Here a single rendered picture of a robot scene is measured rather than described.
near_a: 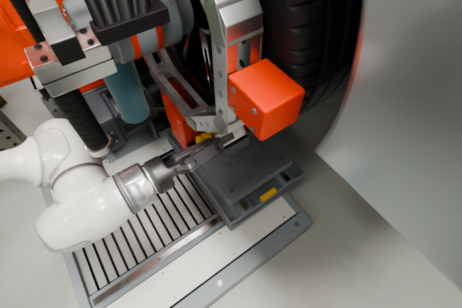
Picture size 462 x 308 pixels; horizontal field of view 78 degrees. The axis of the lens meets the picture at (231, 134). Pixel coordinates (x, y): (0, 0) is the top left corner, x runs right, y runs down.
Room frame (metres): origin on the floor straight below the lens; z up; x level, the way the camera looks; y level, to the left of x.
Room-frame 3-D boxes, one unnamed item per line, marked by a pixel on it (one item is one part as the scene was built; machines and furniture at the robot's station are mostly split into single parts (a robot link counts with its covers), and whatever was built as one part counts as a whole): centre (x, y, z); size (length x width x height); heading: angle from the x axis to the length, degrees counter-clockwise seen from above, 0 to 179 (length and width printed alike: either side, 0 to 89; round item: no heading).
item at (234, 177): (0.66, 0.00, 0.32); 0.40 x 0.30 x 0.28; 35
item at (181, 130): (0.58, 0.10, 0.48); 0.16 x 0.12 x 0.17; 125
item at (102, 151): (0.28, 0.23, 0.83); 0.04 x 0.04 x 0.16
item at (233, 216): (0.66, 0.00, 0.13); 0.50 x 0.36 x 0.10; 35
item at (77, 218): (0.21, 0.29, 0.64); 0.16 x 0.13 x 0.11; 125
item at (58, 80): (0.30, 0.21, 0.93); 0.09 x 0.05 x 0.05; 125
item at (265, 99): (0.30, -0.05, 0.85); 0.09 x 0.08 x 0.07; 35
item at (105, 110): (0.76, 0.39, 0.26); 0.42 x 0.18 x 0.35; 125
